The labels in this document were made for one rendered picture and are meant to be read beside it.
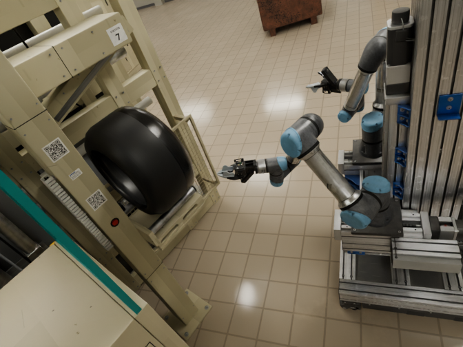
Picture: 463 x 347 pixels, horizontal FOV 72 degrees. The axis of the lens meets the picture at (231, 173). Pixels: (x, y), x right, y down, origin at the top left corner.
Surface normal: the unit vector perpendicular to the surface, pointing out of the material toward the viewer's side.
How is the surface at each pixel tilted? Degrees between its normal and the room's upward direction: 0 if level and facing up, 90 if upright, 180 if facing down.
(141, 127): 34
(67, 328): 0
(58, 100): 90
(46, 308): 0
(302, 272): 0
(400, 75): 90
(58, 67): 90
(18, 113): 90
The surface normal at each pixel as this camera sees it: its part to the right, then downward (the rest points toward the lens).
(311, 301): -0.28, -0.72
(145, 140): 0.33, -0.33
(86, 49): 0.75, 0.25
